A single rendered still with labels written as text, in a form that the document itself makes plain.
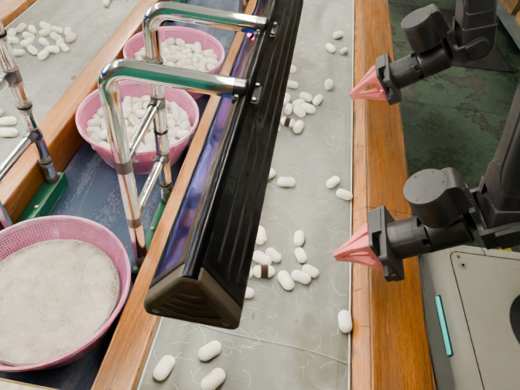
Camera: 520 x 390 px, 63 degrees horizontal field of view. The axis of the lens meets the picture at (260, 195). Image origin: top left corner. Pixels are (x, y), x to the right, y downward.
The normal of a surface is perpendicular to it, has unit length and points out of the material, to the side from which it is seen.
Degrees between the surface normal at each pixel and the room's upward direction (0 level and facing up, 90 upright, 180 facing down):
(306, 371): 0
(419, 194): 41
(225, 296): 58
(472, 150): 0
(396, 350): 0
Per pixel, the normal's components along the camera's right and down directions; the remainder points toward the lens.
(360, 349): -0.62, -0.60
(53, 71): 0.10, -0.66
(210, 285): 0.88, -0.20
